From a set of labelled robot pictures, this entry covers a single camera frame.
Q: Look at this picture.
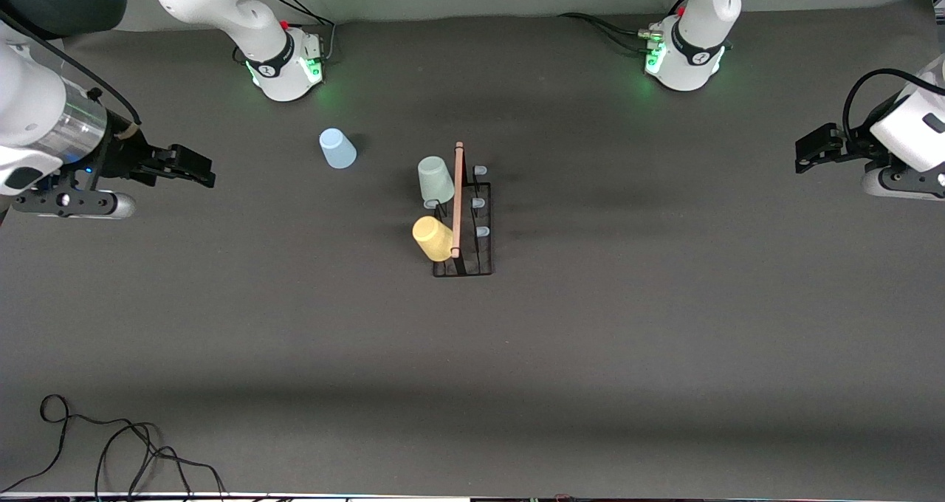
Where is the pale green plastic cup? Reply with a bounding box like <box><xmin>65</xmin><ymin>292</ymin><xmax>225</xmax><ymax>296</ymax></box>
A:
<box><xmin>418</xmin><ymin>156</ymin><xmax>456</xmax><ymax>208</ymax></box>

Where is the dark grey table mat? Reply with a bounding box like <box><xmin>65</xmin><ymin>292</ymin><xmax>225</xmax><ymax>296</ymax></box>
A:
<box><xmin>0</xmin><ymin>0</ymin><xmax>945</xmax><ymax>499</ymax></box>

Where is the black right arm base cable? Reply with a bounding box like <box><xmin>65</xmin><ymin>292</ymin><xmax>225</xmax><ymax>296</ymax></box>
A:
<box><xmin>233</xmin><ymin>0</ymin><xmax>337</xmax><ymax>64</ymax></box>

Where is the loose black cable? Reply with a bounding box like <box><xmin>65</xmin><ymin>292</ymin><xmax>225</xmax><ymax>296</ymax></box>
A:
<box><xmin>0</xmin><ymin>394</ymin><xmax>228</xmax><ymax>500</ymax></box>

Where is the yellow plastic cup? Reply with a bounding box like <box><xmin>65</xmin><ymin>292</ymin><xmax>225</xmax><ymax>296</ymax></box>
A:
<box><xmin>412</xmin><ymin>216</ymin><xmax>455</xmax><ymax>262</ymax></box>

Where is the light blue plastic cup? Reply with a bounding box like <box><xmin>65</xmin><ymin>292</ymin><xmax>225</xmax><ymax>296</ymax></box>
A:
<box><xmin>319</xmin><ymin>128</ymin><xmax>357</xmax><ymax>170</ymax></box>

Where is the black wire cup holder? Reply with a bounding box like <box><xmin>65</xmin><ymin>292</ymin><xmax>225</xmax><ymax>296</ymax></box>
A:
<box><xmin>425</xmin><ymin>142</ymin><xmax>494</xmax><ymax>278</ymax></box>

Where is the black left arm base cable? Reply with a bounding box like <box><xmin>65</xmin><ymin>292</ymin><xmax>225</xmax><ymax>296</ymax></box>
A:
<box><xmin>557</xmin><ymin>13</ymin><xmax>659</xmax><ymax>54</ymax></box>

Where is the black arm base cable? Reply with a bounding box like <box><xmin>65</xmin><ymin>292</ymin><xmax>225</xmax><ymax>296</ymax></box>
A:
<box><xmin>233</xmin><ymin>0</ymin><xmax>337</xmax><ymax>64</ymax></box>
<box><xmin>557</xmin><ymin>13</ymin><xmax>659</xmax><ymax>54</ymax></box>

